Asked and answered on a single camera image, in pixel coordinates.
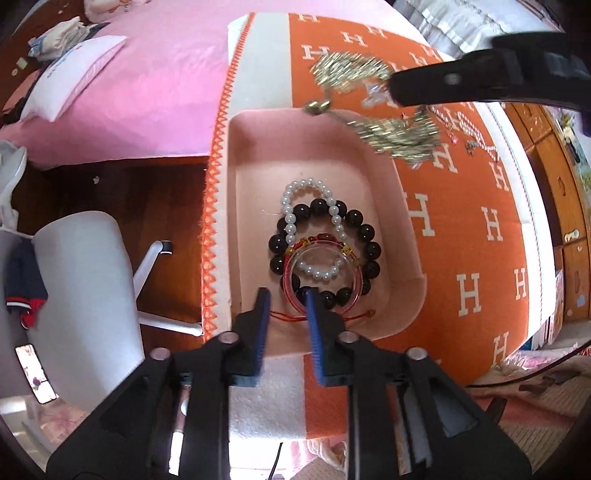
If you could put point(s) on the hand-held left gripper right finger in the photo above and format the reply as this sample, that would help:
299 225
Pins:
314 332

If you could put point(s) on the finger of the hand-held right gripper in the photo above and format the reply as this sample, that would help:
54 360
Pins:
443 83

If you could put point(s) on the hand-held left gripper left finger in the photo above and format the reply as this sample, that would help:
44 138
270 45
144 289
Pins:
264 323

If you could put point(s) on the pink jewelry tray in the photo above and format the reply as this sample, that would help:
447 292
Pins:
258 184

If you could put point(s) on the lace-covered cabinet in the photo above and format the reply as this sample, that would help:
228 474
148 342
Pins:
443 23

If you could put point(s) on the wooden desk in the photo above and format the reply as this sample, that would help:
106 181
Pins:
554 184

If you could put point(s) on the orange patterned blanket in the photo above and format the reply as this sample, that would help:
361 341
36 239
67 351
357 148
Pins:
461 221

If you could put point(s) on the white chair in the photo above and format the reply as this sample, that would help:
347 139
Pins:
83 277

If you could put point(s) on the navy and red garment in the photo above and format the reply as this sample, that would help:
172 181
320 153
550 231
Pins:
23 277

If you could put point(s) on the pink bed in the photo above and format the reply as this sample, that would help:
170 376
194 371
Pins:
161 92

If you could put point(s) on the grey cloth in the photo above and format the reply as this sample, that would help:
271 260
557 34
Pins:
9 184

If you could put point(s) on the white pillow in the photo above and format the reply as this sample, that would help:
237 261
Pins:
69 78

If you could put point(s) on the folded beige clothes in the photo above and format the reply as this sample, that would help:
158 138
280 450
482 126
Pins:
60 34

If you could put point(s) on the wooden headboard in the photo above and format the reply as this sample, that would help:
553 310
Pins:
14 64

